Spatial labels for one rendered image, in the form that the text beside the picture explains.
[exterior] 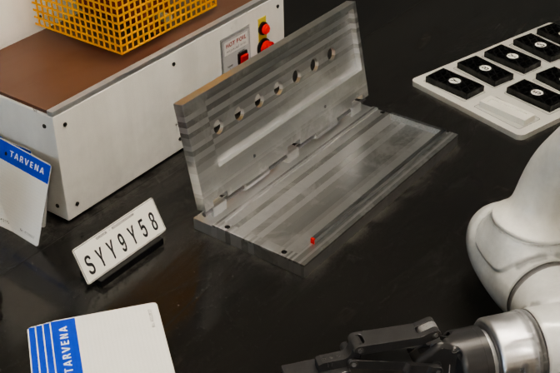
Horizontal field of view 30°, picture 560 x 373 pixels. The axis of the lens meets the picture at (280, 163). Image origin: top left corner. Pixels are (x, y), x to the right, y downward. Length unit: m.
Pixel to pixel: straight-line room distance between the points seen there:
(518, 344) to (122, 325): 0.46
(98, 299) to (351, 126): 0.56
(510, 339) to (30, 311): 0.65
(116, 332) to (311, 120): 0.61
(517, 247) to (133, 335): 0.47
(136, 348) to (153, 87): 0.56
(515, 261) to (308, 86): 0.57
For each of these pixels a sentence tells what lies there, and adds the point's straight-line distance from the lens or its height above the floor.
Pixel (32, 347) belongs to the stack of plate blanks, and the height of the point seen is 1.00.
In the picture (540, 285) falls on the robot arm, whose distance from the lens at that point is 1.27.
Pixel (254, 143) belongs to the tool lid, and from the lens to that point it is 1.61.
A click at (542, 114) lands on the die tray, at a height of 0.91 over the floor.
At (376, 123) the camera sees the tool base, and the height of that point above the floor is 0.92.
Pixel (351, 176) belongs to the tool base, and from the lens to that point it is 1.66.
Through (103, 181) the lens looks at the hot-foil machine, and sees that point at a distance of 1.65.
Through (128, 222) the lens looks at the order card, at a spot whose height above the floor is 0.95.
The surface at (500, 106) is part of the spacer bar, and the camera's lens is 1.88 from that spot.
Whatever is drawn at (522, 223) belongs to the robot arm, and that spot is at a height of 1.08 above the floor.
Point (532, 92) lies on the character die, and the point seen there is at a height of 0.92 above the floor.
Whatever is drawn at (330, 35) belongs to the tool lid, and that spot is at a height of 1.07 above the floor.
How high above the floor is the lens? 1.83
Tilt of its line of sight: 32 degrees down
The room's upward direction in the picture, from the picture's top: 1 degrees counter-clockwise
